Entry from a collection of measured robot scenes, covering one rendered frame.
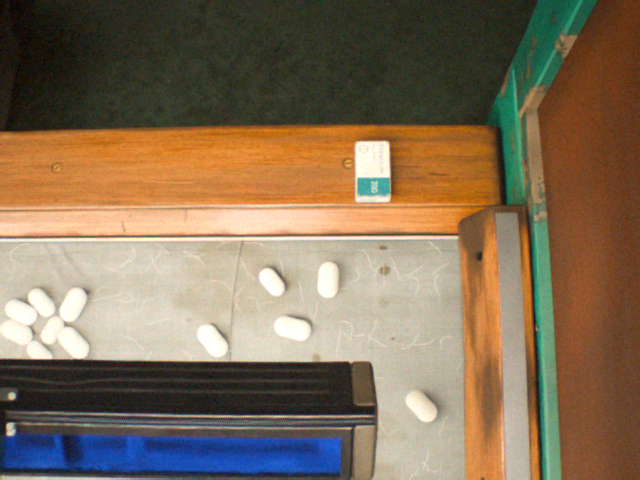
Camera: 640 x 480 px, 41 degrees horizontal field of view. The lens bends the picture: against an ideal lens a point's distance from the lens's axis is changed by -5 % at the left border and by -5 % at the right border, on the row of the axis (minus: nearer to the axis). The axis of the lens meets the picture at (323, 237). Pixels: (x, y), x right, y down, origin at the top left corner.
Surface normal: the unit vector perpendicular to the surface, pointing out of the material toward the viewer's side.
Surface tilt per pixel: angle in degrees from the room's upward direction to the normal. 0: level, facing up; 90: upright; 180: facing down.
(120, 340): 0
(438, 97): 0
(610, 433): 90
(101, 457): 58
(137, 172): 0
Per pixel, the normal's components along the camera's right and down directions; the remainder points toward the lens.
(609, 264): -1.00, 0.00
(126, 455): 0.00, 0.68
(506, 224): 0.00, -0.25
